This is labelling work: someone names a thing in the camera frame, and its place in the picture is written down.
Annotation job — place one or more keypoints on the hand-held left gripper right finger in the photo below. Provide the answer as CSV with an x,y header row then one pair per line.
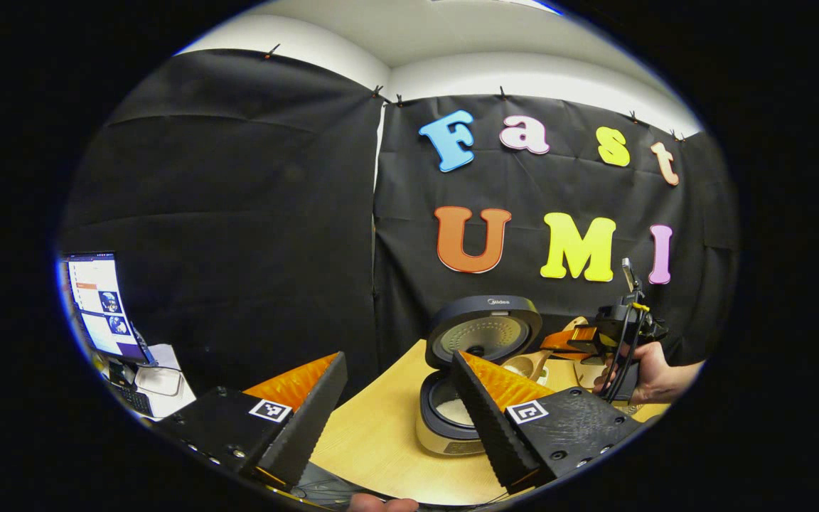
x,y
488,427

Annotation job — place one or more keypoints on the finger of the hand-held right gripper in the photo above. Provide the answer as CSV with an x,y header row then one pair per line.
x,y
566,340

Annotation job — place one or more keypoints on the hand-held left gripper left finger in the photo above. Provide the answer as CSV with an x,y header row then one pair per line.
x,y
310,419

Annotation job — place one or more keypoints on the wooden spoon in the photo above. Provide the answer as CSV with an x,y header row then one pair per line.
x,y
532,364

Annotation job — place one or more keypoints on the dark grey rice cooker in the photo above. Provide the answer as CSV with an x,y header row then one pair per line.
x,y
484,334

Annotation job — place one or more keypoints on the white paper sheets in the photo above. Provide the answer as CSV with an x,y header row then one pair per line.
x,y
168,377

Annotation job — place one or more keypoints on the black keyboard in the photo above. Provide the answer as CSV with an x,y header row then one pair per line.
x,y
134,400

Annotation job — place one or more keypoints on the black backdrop cloth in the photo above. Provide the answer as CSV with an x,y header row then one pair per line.
x,y
253,213

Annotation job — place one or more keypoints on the computer monitor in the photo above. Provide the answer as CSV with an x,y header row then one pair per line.
x,y
104,306

